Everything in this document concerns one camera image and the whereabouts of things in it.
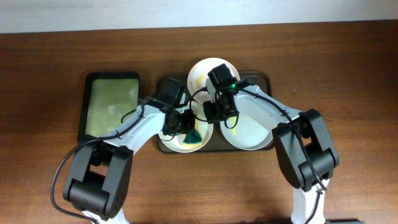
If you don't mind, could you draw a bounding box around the cream white plate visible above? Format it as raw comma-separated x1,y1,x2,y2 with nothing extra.
158,101,213,153

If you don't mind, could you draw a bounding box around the green yellow sponge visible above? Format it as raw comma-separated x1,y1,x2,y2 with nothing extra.
183,129,203,145

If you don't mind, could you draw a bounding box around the pink plate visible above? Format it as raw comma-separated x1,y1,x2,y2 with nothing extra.
187,57,240,96

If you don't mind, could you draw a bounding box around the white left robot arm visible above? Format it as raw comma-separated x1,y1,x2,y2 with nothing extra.
63,97,195,223

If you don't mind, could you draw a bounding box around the dark brown serving tray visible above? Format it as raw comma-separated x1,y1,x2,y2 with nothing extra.
154,70,279,154

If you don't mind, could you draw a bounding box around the black tray with green water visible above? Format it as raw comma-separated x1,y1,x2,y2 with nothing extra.
77,72,139,141

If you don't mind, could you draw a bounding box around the light blue plate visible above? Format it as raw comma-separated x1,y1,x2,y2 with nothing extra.
220,96,275,151

